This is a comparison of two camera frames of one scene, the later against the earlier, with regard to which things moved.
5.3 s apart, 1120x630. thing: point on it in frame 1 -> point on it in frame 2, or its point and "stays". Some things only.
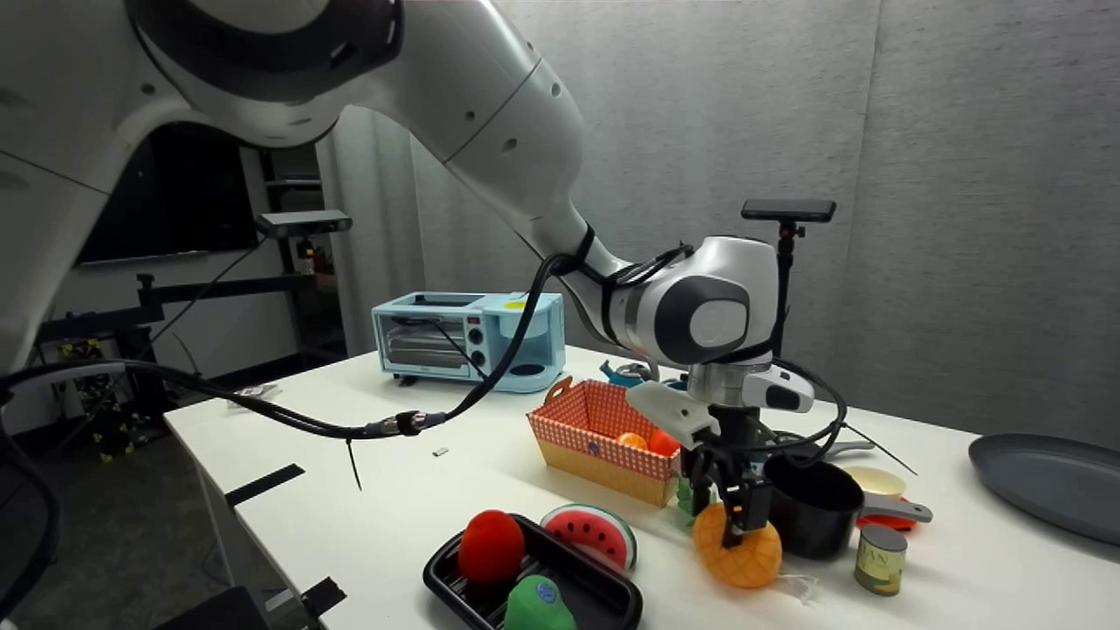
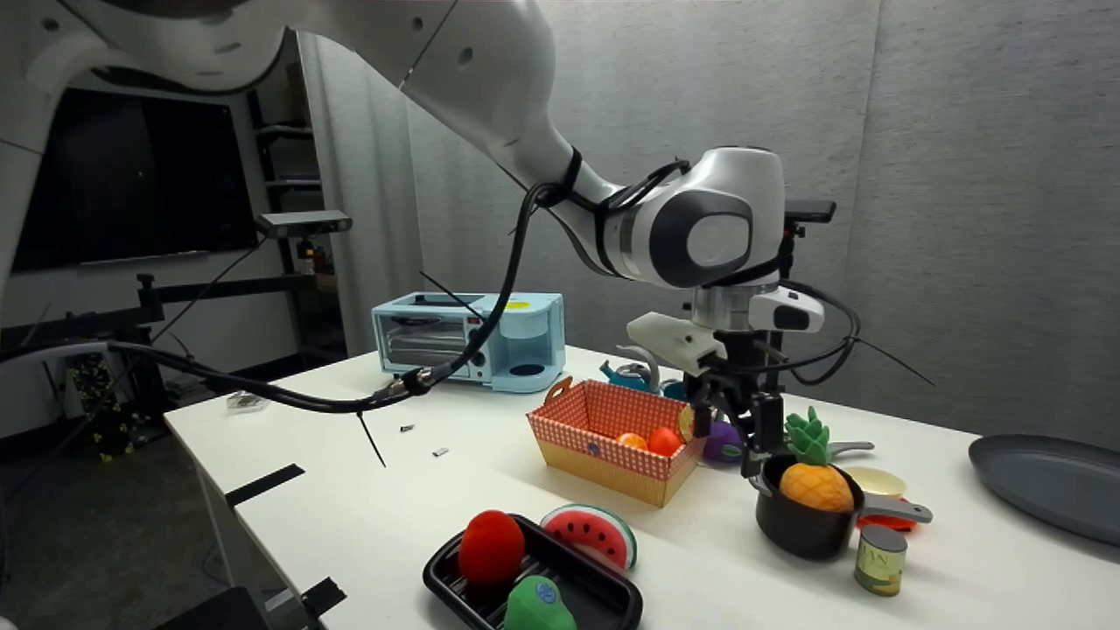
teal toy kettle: x=628 y=377 stays
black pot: x=813 y=505 stays
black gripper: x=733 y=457 -> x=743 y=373
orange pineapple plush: x=755 y=563 -> x=813 y=480
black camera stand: x=789 y=214 stays
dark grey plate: x=1071 y=486 stays
